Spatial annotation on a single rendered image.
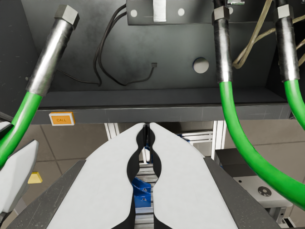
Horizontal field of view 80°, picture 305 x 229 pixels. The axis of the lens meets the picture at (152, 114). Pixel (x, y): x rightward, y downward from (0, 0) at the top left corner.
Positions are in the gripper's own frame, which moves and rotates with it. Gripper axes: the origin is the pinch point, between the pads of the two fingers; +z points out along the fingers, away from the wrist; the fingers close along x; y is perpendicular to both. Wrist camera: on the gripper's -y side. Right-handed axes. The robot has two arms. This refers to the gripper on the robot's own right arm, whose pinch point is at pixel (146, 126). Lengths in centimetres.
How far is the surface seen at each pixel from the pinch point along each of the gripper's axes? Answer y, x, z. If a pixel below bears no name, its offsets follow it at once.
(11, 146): 3.0, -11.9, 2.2
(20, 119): 1.4, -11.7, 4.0
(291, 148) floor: 101, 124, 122
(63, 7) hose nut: -7.7, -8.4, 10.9
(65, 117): 12.9, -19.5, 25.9
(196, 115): 13.7, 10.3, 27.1
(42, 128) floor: 74, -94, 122
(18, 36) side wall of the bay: -3.6, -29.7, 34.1
